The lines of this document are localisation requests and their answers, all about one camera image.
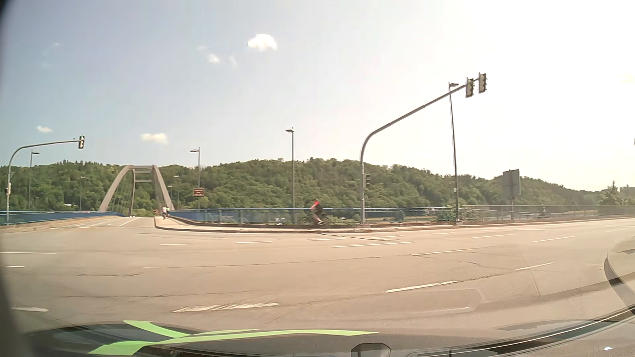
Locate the wooded hill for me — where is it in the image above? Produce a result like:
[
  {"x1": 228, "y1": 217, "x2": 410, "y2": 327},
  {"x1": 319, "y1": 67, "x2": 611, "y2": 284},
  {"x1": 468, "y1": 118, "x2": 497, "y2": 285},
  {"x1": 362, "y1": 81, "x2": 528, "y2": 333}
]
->
[{"x1": 0, "y1": 157, "x2": 635, "y2": 215}]

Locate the grey paved pavement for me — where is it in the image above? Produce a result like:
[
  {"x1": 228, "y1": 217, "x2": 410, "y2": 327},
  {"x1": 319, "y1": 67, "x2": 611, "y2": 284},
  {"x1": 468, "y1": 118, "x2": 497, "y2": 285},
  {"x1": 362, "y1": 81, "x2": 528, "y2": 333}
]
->
[{"x1": 154, "y1": 215, "x2": 635, "y2": 234}]

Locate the metal railing with blue panels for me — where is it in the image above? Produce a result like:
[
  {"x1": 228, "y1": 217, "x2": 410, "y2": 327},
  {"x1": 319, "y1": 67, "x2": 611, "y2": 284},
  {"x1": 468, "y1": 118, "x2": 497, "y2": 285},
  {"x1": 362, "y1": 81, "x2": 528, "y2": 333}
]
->
[{"x1": 169, "y1": 204, "x2": 635, "y2": 225}]

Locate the grey asphalt road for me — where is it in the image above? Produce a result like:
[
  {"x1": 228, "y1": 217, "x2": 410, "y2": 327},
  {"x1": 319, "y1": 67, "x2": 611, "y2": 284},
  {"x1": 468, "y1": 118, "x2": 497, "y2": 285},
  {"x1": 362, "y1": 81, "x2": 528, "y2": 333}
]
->
[{"x1": 0, "y1": 216, "x2": 635, "y2": 334}]

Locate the car's own bonnet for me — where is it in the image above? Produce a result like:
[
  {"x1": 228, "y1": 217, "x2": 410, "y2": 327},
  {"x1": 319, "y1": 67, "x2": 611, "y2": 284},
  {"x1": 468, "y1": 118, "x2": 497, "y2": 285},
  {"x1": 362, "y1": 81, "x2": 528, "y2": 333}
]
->
[{"x1": 25, "y1": 308, "x2": 635, "y2": 357}]

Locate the road sign seen from behind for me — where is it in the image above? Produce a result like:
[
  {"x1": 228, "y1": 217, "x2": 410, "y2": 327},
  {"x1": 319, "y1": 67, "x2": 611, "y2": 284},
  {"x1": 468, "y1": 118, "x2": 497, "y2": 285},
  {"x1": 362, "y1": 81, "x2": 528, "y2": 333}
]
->
[{"x1": 501, "y1": 169, "x2": 522, "y2": 220}]

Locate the grey arch bridge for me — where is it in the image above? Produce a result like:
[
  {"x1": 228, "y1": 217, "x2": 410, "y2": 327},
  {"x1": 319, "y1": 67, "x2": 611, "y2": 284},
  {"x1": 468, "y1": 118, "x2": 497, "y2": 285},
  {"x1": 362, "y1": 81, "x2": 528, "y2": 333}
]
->
[{"x1": 98, "y1": 165, "x2": 175, "y2": 217}]

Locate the kerbed traffic island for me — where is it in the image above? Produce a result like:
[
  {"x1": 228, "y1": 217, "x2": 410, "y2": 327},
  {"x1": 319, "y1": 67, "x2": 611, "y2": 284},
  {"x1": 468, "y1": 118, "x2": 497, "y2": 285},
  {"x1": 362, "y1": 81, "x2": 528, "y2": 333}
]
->
[{"x1": 604, "y1": 238, "x2": 635, "y2": 298}]

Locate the tall grey lamp post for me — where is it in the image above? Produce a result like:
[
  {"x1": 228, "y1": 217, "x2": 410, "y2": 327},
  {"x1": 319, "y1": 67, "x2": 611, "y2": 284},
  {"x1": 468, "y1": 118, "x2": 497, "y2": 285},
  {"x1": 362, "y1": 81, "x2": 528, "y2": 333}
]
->
[
  {"x1": 27, "y1": 150, "x2": 40, "y2": 211},
  {"x1": 447, "y1": 82, "x2": 461, "y2": 222},
  {"x1": 190, "y1": 147, "x2": 201, "y2": 210},
  {"x1": 285, "y1": 128, "x2": 296, "y2": 224}
]

